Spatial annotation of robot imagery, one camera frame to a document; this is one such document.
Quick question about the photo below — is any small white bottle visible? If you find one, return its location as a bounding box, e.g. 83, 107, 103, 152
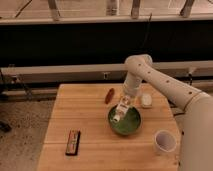
113, 95, 131, 122

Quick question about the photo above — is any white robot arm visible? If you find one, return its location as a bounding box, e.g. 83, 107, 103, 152
123, 54, 213, 171

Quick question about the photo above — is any green ceramic bowl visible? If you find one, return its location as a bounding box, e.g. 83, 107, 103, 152
108, 106, 141, 136

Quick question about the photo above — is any small white container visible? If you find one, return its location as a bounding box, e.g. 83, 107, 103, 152
141, 93, 152, 108

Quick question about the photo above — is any red-brown sausage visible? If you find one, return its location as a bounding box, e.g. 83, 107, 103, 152
105, 88, 115, 104

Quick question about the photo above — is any white paper cup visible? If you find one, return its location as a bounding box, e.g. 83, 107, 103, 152
153, 130, 177, 155

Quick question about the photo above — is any black rectangular box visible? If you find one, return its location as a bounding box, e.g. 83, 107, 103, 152
65, 130, 81, 156

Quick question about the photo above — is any black hanging cable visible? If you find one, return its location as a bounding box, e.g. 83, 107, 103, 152
141, 12, 153, 56

